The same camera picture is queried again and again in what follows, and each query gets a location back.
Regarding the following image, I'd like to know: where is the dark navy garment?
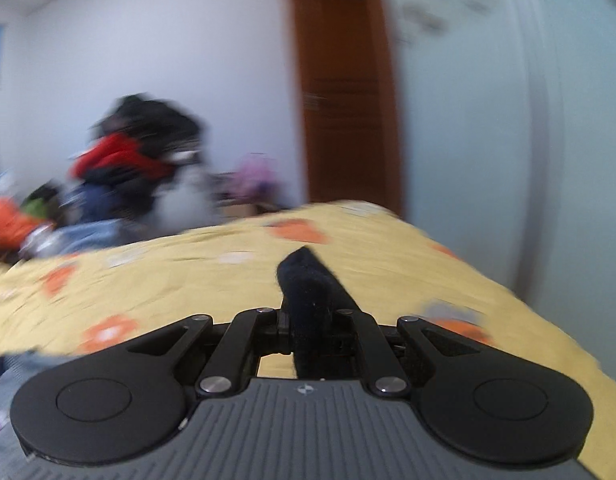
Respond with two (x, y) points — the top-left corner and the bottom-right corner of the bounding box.
(276, 247), (359, 380)

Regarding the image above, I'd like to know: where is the pile of dark red clothes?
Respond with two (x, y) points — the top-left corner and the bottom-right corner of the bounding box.
(70, 93), (205, 222)

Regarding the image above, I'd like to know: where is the pink plastic bag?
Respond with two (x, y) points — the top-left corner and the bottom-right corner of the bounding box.
(229, 153), (279, 203)

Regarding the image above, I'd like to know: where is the brown wooden door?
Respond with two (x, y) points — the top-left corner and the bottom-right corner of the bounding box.
(289, 0), (404, 214)

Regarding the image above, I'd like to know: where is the yellow carrot print quilt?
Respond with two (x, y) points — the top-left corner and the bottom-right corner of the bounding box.
(0, 200), (616, 479)

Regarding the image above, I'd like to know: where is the orange plastic bag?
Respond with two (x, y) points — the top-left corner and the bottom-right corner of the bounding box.
(0, 197), (54, 252)

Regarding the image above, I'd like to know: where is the white wardrobe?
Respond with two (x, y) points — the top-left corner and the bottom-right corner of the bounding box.
(386, 0), (616, 380)

